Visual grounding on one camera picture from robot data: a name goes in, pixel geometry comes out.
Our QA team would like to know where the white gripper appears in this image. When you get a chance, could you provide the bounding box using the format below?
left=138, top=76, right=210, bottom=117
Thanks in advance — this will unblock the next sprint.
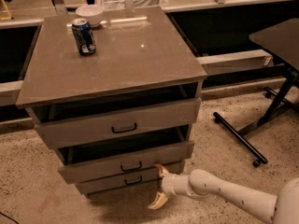
left=148, top=163, right=190, bottom=210

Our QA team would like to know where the grey drawer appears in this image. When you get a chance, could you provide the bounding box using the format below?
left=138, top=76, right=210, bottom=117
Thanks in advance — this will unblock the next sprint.
left=59, top=125, right=193, bottom=184
left=36, top=98, right=201, bottom=149
left=75, top=162, right=160, bottom=195

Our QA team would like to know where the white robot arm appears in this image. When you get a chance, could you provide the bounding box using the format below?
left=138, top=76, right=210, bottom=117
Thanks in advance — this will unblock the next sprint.
left=149, top=164, right=299, bottom=224

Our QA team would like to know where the grey bottom drawer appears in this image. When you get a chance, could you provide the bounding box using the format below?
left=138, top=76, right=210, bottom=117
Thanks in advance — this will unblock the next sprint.
left=75, top=162, right=160, bottom=195

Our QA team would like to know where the grey drawer cabinet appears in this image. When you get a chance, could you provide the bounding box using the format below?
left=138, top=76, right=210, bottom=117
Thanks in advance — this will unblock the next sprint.
left=16, top=6, right=209, bottom=198

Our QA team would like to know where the grey top drawer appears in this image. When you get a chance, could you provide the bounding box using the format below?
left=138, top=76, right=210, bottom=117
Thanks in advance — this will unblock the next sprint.
left=36, top=98, right=201, bottom=149

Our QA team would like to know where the blue soda can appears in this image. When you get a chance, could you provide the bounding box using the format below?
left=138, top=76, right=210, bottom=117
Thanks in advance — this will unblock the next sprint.
left=72, top=18, right=96, bottom=56

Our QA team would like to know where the clear plastic bin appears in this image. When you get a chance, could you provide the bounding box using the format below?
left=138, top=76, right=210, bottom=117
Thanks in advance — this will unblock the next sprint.
left=99, top=0, right=167, bottom=10

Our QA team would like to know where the white bowl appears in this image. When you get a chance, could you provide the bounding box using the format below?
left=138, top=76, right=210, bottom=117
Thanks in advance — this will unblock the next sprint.
left=76, top=5, right=104, bottom=27

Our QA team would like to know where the black rolling side table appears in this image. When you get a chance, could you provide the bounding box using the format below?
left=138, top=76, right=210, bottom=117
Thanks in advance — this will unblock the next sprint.
left=213, top=18, right=299, bottom=167

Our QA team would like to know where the yellow wooden object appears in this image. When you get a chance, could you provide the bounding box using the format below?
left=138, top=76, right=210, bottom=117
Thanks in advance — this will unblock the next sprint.
left=0, top=0, right=13, bottom=21

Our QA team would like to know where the black floor cable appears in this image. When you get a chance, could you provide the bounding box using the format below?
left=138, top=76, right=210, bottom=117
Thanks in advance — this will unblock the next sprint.
left=0, top=210, right=21, bottom=224

